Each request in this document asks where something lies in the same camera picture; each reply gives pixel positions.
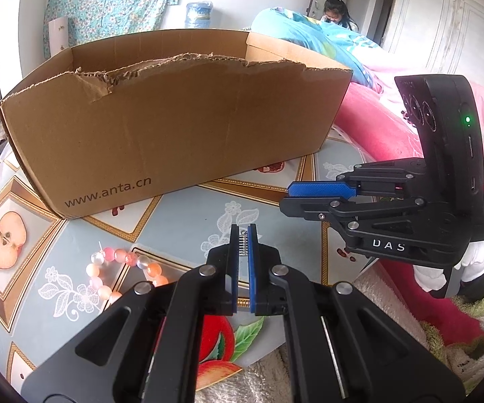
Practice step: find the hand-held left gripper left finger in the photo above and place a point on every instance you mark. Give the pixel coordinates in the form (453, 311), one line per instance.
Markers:
(234, 260)

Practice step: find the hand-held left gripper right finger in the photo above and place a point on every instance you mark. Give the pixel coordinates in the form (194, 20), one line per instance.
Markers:
(253, 260)

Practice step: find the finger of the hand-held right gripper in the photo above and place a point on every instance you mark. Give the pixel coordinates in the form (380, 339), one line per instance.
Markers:
(305, 209)
(317, 189)

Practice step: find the silver ribbed clasp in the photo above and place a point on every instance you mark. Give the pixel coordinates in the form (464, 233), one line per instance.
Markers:
(243, 243)

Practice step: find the brown cardboard box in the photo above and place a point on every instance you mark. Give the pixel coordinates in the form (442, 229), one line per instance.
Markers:
(162, 134)

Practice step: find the person's right hand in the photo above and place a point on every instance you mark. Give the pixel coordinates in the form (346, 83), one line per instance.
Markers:
(429, 279)

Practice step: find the fruit print tablecloth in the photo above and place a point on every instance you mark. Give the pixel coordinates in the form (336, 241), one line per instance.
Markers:
(174, 222)

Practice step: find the pink bed blanket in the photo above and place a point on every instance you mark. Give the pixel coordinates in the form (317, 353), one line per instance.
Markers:
(376, 134)

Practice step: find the blue printed quilt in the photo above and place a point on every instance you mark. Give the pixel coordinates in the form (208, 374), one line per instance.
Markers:
(309, 33)

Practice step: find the green patterned cloth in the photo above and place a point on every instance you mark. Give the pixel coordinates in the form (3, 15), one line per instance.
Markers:
(435, 331)

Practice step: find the blue water bottle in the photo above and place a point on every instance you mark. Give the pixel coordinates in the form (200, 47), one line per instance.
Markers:
(198, 16)

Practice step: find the pale upright board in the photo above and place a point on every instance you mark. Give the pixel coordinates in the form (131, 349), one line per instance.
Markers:
(57, 35)

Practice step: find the teal floral wall cloth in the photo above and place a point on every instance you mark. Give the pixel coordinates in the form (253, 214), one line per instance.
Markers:
(111, 0)

